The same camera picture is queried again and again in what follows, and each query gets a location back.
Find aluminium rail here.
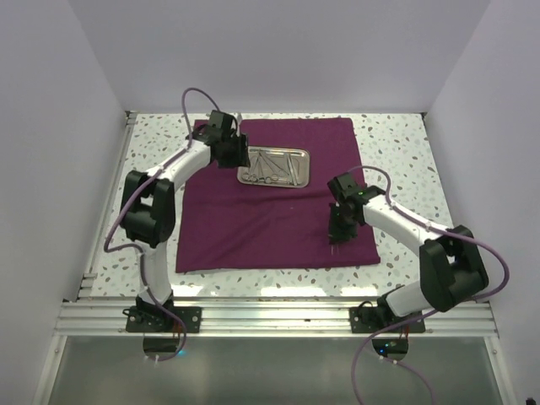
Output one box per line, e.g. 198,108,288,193
74,111,138,301
54,298,498,338

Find surgical scissors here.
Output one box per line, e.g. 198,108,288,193
242,153,266,183

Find aluminium front rail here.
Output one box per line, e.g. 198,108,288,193
54,298,498,338

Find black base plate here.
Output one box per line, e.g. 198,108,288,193
122,306,203,333
348,301,426,333

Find purple cable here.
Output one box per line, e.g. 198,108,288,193
349,165,511,405
103,87,187,366

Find aluminium left side rail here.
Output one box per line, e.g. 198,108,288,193
74,111,138,301

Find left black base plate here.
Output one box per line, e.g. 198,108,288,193
122,306,203,333

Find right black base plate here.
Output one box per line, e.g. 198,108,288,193
348,301,426,333

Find purple cloth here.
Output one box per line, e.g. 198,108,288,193
175,117,381,273

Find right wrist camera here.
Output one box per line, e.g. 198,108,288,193
327,173,385,207

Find steel instrument tray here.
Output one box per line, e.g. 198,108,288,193
237,146,311,189

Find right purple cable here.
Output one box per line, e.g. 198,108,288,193
349,165,511,405

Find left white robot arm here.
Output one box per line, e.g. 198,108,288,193
118,133,249,332

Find surgical forceps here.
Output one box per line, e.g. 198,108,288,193
262,154,282,183

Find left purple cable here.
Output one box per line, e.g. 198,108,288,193
103,87,187,366

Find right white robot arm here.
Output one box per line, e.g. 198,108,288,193
328,195,489,332

